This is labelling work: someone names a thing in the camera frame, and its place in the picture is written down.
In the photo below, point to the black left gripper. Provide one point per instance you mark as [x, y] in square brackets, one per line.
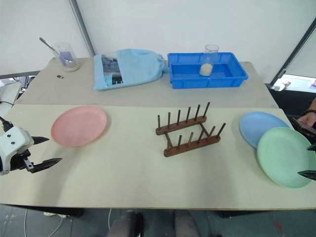
[21, 160]

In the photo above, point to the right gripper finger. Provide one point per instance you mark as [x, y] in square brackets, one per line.
[308, 174]
[312, 147]

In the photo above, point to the dark phone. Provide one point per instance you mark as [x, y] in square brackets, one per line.
[302, 129]

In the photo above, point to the bystander's bare forearm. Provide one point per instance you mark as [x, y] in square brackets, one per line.
[314, 103]

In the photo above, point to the wooden dish rack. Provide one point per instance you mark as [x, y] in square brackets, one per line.
[182, 146]

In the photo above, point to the bystander's bare hand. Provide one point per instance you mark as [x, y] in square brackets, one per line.
[309, 120]

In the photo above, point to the green plate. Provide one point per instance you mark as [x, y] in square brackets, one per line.
[281, 155]

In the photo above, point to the pink plate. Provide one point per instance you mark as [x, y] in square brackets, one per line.
[79, 126]

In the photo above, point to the blue plate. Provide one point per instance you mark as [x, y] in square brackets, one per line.
[259, 126]

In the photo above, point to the small white object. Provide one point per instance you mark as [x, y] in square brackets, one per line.
[280, 87]

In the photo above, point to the small black clip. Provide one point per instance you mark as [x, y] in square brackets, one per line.
[60, 77]

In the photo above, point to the clear beaker with purple label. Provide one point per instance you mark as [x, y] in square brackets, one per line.
[71, 64]

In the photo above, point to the metal spoon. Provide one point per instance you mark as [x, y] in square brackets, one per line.
[48, 45]

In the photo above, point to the light blue cloth bag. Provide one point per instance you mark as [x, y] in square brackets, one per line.
[138, 66]

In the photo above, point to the clear beaker with grains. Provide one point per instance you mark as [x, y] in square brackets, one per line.
[206, 69]

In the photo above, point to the blue plastic bin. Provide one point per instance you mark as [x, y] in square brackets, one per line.
[180, 79]

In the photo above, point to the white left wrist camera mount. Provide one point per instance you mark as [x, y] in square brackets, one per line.
[14, 140]

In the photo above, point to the grey frame pole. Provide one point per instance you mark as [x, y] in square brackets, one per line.
[82, 27]
[293, 51]

